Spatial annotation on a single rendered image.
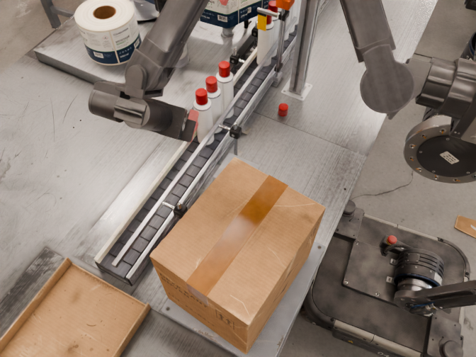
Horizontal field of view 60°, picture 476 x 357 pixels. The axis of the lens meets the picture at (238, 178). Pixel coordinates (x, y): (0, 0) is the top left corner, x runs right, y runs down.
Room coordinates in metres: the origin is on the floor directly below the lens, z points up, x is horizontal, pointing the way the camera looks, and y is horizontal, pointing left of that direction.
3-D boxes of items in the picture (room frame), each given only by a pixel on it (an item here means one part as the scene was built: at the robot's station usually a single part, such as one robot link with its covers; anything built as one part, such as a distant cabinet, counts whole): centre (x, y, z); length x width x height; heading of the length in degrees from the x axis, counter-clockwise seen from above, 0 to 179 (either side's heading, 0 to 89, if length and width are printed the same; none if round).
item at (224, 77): (0.93, 0.04, 0.98); 0.05 x 0.05 x 0.20
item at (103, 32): (1.26, 0.46, 0.95); 0.20 x 0.20 x 0.14
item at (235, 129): (0.79, 0.03, 0.91); 0.07 x 0.03 x 0.16; 62
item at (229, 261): (0.38, -0.01, 0.99); 0.30 x 0.24 x 0.27; 145
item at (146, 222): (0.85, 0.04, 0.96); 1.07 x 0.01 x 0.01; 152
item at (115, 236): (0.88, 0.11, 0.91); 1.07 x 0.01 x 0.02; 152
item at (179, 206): (0.53, 0.17, 0.91); 0.07 x 0.03 x 0.16; 62
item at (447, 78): (0.46, -0.32, 1.45); 0.09 x 0.08 x 0.12; 158
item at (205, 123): (0.82, 0.10, 0.98); 0.05 x 0.05 x 0.20
